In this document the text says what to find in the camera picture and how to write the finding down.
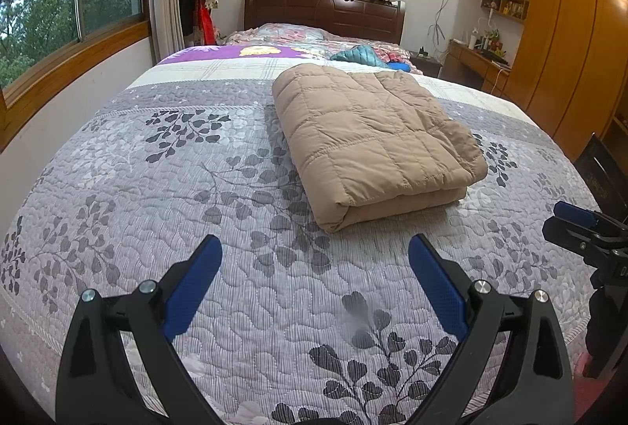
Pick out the beige quilted jacket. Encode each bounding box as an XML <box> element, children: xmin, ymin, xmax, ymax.
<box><xmin>271</xmin><ymin>64</ymin><xmax>489</xmax><ymax>233</ymax></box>

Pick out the wooden wardrobe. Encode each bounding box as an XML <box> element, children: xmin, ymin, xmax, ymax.
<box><xmin>466</xmin><ymin>0</ymin><xmax>628</xmax><ymax>163</ymax></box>

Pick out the dark wooden headboard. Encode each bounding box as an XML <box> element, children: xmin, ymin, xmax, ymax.
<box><xmin>244</xmin><ymin>0</ymin><xmax>407</xmax><ymax>47</ymax></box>

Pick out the dark nightstand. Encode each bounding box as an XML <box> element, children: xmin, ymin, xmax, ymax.
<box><xmin>409</xmin><ymin>55</ymin><xmax>442</xmax><ymax>79</ymax></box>

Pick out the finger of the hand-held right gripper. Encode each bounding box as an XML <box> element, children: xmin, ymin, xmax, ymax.
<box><xmin>554</xmin><ymin>202</ymin><xmax>602</xmax><ymax>230</ymax></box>
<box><xmin>542</xmin><ymin>216</ymin><xmax>614</xmax><ymax>261</ymax></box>

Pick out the large wooden-framed window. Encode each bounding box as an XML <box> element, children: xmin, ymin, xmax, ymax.
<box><xmin>0</xmin><ymin>0</ymin><xmax>153</xmax><ymax>151</ymax></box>

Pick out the teal quilted jacket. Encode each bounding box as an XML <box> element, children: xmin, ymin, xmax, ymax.
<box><xmin>330</xmin><ymin>45</ymin><xmax>388</xmax><ymax>69</ymax></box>

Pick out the purple floral blanket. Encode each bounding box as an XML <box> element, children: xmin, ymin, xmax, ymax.
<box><xmin>157</xmin><ymin>43</ymin><xmax>325</xmax><ymax>67</ymax></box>

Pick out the pink floral quilt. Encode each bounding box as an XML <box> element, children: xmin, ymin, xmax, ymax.
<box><xmin>226</xmin><ymin>23</ymin><xmax>423</xmax><ymax>75</ymax></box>

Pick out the grey leaf-print bedspread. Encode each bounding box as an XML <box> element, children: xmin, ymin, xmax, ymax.
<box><xmin>0</xmin><ymin>79</ymin><xmax>606</xmax><ymax>425</ymax></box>

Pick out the red hanging garment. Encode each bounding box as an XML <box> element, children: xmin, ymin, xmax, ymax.
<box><xmin>196</xmin><ymin>0</ymin><xmax>217</xmax><ymax>46</ymax></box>

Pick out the wooden desk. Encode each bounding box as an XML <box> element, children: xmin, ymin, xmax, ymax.
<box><xmin>449</xmin><ymin>40</ymin><xmax>513</xmax><ymax>95</ymax></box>

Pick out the dark wooden chair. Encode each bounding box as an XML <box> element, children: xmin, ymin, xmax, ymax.
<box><xmin>574</xmin><ymin>133</ymin><xmax>628</xmax><ymax>230</ymax></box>

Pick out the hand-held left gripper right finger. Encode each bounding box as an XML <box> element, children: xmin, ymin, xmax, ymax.
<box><xmin>405</xmin><ymin>233</ymin><xmax>576</xmax><ymax>425</ymax></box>

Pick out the cluster of small desk items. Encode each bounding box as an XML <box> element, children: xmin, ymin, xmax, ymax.
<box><xmin>478</xmin><ymin>30</ymin><xmax>506</xmax><ymax>56</ymax></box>

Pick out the cream plaid sheet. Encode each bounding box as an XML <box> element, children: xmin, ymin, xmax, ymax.
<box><xmin>125</xmin><ymin>57</ymin><xmax>533</xmax><ymax>119</ymax></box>

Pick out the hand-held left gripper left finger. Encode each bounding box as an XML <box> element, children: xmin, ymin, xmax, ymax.
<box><xmin>55</xmin><ymin>233</ymin><xmax>231</xmax><ymax>425</ymax></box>

